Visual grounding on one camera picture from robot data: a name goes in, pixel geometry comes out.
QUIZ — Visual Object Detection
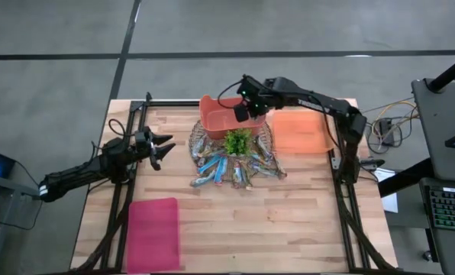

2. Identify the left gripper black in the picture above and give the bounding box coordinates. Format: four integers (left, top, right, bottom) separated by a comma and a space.
134, 132, 176, 172

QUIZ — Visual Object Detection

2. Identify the black aluminium table frame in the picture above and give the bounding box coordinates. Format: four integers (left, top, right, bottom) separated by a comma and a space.
69, 91, 400, 275

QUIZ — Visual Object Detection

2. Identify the black right camera cable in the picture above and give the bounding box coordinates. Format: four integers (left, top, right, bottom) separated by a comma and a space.
217, 79, 246, 110

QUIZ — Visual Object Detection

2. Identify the grey desk top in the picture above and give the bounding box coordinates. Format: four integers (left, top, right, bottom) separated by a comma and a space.
410, 78, 455, 183

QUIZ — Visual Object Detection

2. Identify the grey metal stand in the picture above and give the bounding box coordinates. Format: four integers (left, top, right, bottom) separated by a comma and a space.
0, 171, 44, 275

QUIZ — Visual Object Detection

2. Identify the computer case with blue light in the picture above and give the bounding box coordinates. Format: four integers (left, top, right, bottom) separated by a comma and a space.
0, 146, 17, 180

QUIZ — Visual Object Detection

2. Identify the silver blue granola bar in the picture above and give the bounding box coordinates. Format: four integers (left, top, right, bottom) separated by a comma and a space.
191, 135, 205, 160

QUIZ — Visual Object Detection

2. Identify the tan granola bar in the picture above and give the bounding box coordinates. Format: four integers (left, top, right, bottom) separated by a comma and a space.
242, 163, 253, 191
267, 162, 289, 180

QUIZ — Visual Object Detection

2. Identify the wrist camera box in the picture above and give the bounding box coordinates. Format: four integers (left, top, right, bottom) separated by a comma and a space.
241, 75, 266, 97
134, 128, 153, 143

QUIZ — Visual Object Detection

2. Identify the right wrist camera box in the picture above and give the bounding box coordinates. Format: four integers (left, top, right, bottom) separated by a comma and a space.
241, 75, 266, 97

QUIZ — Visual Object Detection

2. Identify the black camera cable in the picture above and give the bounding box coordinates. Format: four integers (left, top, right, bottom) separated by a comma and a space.
217, 79, 246, 110
108, 118, 137, 141

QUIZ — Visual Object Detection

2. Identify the green plant in white pot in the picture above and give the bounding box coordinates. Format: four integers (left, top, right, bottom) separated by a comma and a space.
223, 128, 253, 157

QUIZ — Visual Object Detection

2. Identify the salmon orange handled plastic basket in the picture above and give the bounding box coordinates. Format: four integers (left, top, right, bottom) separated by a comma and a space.
198, 94, 267, 141

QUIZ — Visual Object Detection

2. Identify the black left camera cable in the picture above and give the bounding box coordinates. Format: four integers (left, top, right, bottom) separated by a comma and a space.
108, 118, 137, 141

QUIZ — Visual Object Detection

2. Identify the black desk pole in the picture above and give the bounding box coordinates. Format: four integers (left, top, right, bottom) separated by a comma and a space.
428, 51, 455, 93

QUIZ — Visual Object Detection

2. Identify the small black connector box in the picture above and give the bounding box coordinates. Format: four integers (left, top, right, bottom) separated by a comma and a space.
359, 158, 386, 172

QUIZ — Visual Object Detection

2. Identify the white paper sheet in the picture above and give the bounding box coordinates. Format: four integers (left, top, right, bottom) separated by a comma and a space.
373, 167, 399, 214

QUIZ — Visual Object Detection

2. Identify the backlit black keyboard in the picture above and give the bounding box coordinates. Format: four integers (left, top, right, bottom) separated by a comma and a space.
428, 186, 455, 233

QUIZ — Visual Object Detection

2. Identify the translucent orange plastic tray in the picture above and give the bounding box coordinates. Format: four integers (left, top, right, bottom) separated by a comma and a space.
271, 109, 335, 155

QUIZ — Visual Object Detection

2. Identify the black power brick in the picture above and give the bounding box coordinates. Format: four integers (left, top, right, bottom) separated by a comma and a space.
378, 118, 395, 147

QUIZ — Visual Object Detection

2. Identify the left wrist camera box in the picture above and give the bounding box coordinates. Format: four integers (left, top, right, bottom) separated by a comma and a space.
134, 128, 153, 143

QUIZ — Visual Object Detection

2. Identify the pink plastic bin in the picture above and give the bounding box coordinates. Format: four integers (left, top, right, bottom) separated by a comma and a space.
126, 197, 182, 274

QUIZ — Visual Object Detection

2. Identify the yellow cable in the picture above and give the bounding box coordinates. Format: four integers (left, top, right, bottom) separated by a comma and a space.
370, 99, 419, 141

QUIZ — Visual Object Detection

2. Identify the round woven placemat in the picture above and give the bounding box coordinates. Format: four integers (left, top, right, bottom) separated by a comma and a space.
188, 119, 286, 185

